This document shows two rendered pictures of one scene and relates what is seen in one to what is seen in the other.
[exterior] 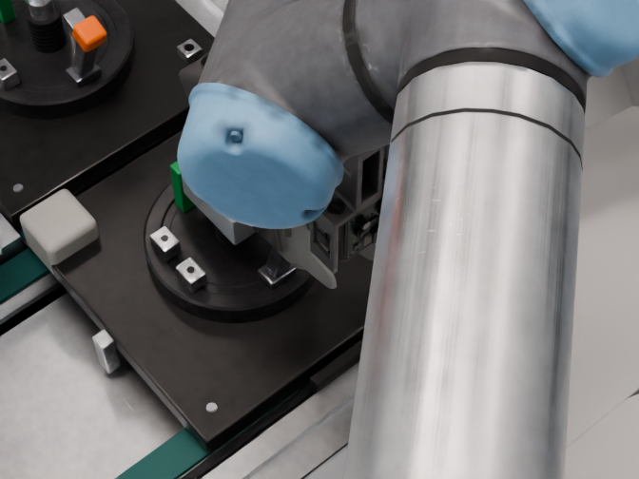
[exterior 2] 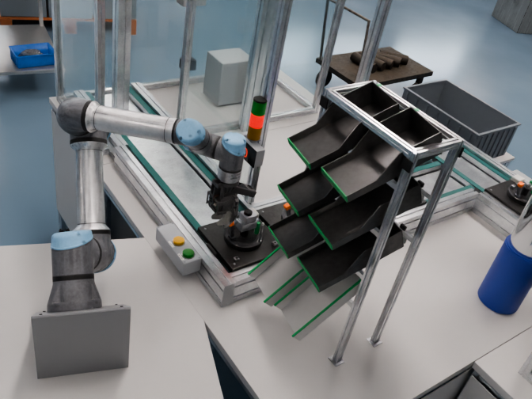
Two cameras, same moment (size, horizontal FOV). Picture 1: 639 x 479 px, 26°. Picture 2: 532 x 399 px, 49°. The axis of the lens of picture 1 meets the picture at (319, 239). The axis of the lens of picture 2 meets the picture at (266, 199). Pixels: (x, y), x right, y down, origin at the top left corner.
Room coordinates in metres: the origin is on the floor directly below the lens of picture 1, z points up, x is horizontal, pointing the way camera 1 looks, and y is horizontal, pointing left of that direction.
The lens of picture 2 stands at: (0.60, -1.55, 2.34)
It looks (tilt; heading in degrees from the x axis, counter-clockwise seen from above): 36 degrees down; 88
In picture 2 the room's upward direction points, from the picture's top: 12 degrees clockwise
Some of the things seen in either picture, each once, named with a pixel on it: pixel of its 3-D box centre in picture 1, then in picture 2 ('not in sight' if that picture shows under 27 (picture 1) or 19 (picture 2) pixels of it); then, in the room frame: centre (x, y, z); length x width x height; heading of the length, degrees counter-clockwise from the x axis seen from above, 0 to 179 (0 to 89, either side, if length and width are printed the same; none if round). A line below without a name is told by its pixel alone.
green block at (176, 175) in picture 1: (183, 185); not in sight; (0.62, 0.10, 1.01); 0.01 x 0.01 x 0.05; 40
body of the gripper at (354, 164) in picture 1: (332, 148); (224, 193); (0.51, -0.01, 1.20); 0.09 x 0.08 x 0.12; 40
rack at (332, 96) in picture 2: not in sight; (354, 228); (0.93, -0.13, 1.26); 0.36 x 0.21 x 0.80; 130
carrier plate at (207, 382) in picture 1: (236, 252); (242, 240); (0.60, 0.06, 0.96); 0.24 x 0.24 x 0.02; 40
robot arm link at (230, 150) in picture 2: not in sight; (231, 151); (0.51, 0.00, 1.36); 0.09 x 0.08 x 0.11; 167
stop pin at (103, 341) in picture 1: (106, 351); not in sight; (0.52, 0.16, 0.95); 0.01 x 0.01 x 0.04; 40
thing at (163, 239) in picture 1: (165, 243); not in sight; (0.58, 0.12, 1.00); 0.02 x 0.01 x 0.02; 40
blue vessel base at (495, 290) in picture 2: not in sight; (511, 274); (1.60, 0.12, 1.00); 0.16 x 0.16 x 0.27
